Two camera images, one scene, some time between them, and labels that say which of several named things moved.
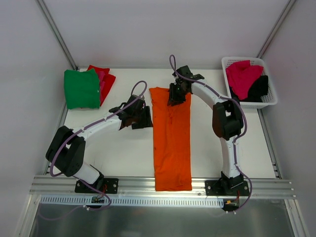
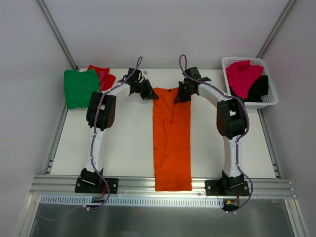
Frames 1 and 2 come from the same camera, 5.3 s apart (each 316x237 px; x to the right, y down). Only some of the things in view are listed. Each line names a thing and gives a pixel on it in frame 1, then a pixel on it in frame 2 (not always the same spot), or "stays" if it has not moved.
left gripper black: [142, 118] → [143, 87]
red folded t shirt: [109, 80] stays
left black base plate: [105, 185] stays
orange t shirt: [172, 141] stays
